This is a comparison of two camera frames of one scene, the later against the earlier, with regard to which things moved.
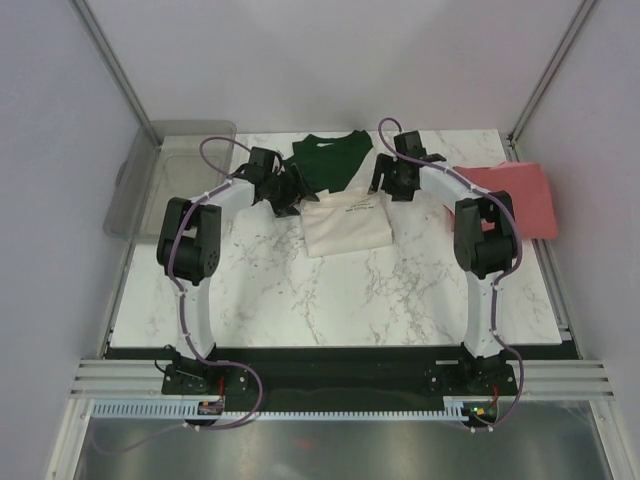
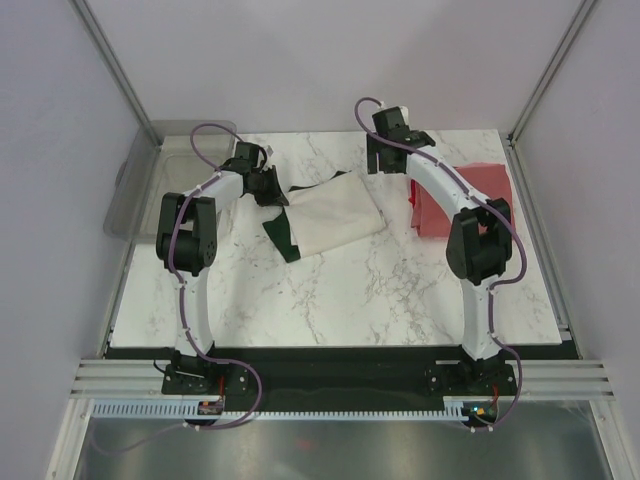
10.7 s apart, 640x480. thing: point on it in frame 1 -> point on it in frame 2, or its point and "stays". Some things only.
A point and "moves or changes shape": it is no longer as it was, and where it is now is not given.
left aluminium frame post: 110,60 stays
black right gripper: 384,164 -> 371,154
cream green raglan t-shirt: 347,217 moves or changes shape
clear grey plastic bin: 195,156 stays
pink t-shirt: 522,186 -> 487,181
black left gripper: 295,193 -> 275,196
